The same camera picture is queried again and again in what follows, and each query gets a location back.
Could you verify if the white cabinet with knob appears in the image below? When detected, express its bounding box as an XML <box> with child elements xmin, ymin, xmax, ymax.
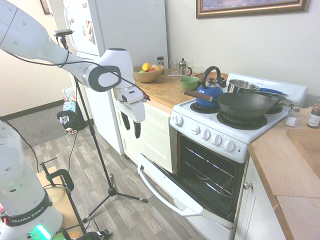
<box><xmin>233</xmin><ymin>156</ymin><xmax>288</xmax><ymax>240</ymax></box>

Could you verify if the black wok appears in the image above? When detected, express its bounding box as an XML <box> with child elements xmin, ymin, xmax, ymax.
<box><xmin>183</xmin><ymin>90</ymin><xmax>282</xmax><ymax>122</ymax></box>

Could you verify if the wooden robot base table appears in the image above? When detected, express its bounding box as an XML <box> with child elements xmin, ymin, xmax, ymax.
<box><xmin>36</xmin><ymin>166</ymin><xmax>82</xmax><ymax>240</ymax></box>

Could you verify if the steel saucepan blue handle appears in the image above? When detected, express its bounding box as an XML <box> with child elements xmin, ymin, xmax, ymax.
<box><xmin>226</xmin><ymin>78</ymin><xmax>287</xmax><ymax>96</ymax></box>

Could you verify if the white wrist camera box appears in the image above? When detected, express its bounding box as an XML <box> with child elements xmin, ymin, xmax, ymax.
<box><xmin>120</xmin><ymin>89</ymin><xmax>151</xmax><ymax>104</ymax></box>

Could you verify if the white drawer cabinet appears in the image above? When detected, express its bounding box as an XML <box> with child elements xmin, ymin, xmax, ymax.
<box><xmin>112</xmin><ymin>88</ymin><xmax>178</xmax><ymax>173</ymax></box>

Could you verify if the black bag with print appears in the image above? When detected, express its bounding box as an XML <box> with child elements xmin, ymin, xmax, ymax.
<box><xmin>56</xmin><ymin>110</ymin><xmax>79</xmax><ymax>136</ymax></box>

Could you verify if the black stereo camera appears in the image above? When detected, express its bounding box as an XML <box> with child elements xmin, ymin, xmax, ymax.
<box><xmin>52</xmin><ymin>29</ymin><xmax>74</xmax><ymax>37</ymax></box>

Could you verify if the brown spice jar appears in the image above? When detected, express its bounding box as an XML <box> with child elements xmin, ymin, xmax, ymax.
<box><xmin>306</xmin><ymin>102</ymin><xmax>320</xmax><ymax>129</ymax></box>

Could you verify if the drinking glass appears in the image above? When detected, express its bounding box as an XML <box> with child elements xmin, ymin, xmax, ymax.
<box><xmin>169</xmin><ymin>59</ymin><xmax>180</xmax><ymax>76</ymax></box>

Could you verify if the blue kettle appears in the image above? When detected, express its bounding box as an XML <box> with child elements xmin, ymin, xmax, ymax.
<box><xmin>195</xmin><ymin>65</ymin><xmax>225</xmax><ymax>108</ymax></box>

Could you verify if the white refrigerator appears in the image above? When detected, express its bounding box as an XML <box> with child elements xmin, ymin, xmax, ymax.
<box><xmin>62</xmin><ymin>0</ymin><xmax>169</xmax><ymax>156</ymax></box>

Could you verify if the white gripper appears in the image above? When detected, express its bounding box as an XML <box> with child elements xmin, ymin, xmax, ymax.
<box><xmin>114</xmin><ymin>87</ymin><xmax>147</xmax><ymax>139</ymax></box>

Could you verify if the white storage bin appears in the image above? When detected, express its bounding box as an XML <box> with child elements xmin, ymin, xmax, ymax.
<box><xmin>62</xmin><ymin>85</ymin><xmax>76</xmax><ymax>103</ymax></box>

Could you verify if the green bowl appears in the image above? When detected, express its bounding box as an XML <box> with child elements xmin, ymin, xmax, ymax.
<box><xmin>178</xmin><ymin>76</ymin><xmax>201</xmax><ymax>91</ymax></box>

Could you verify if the salt shaker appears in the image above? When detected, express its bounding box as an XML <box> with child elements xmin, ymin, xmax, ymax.
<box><xmin>285</xmin><ymin>105</ymin><xmax>301</xmax><ymax>127</ymax></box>

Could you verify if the white oven door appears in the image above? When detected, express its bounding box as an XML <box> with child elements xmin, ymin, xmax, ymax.
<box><xmin>136</xmin><ymin>152</ymin><xmax>236</xmax><ymax>230</ymax></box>

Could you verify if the framed picture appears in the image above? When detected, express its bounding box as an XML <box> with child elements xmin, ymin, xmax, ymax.
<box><xmin>195</xmin><ymin>0</ymin><xmax>311</xmax><ymax>20</ymax></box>

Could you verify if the glass french press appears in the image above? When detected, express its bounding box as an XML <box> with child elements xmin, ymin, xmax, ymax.
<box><xmin>177</xmin><ymin>57</ymin><xmax>193</xmax><ymax>77</ymax></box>

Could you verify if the black clamp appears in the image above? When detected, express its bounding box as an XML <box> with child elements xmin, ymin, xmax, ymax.
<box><xmin>39</xmin><ymin>161</ymin><xmax>87</xmax><ymax>240</ymax></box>

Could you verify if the wooden fruit bowl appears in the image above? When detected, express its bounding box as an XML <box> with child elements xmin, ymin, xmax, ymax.
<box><xmin>133</xmin><ymin>64</ymin><xmax>165</xmax><ymax>84</ymax></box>

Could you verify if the black camera tripod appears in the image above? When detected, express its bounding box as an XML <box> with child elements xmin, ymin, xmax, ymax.
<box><xmin>72</xmin><ymin>74</ymin><xmax>149</xmax><ymax>224</ymax></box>

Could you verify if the white electric stove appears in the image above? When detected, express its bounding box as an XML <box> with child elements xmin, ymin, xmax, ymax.
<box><xmin>169</xmin><ymin>72</ymin><xmax>309</xmax><ymax>240</ymax></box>

